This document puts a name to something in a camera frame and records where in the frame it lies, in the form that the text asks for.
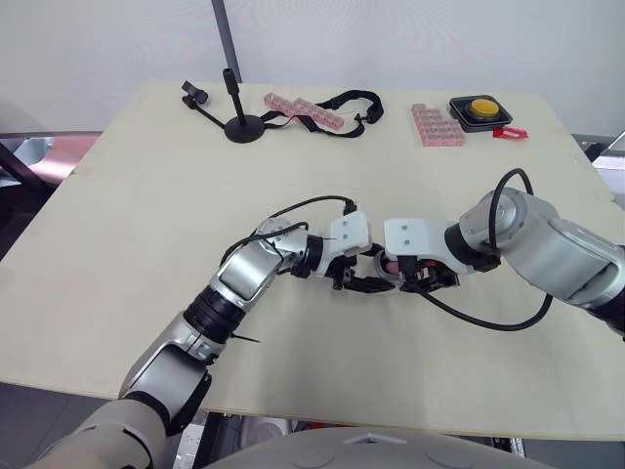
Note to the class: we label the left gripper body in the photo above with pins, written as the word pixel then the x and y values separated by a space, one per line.
pixel 343 273

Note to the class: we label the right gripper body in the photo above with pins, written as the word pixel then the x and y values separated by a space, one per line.
pixel 435 276

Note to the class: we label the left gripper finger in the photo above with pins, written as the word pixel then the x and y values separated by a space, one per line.
pixel 371 284

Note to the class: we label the grey soap case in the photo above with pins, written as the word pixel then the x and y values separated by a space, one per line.
pixel 383 273

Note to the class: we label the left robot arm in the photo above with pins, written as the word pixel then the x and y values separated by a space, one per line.
pixel 244 276

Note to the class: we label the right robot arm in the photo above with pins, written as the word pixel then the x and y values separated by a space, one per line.
pixel 561 244

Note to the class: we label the pink soap bar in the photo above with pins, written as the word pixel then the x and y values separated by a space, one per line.
pixel 391 267

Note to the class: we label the pink clear block plate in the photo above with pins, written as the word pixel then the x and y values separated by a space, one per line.
pixel 434 126

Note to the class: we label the small red plastic piece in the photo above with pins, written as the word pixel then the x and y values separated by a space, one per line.
pixel 510 133

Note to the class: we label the pink clear block strip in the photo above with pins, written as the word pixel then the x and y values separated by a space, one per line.
pixel 305 111

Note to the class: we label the black box with yellow button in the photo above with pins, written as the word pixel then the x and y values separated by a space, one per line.
pixel 481 113

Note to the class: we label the black round-base stand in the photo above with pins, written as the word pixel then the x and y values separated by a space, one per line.
pixel 242 128

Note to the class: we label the grey metal pole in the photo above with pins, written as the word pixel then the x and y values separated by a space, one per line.
pixel 227 34

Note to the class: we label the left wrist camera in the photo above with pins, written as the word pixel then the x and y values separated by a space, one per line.
pixel 349 233

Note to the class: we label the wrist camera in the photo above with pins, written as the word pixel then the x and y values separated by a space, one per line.
pixel 407 237
pixel 349 233

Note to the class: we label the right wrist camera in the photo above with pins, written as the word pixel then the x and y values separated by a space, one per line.
pixel 407 237

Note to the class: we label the small black camera on arm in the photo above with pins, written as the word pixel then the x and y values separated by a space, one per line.
pixel 194 94

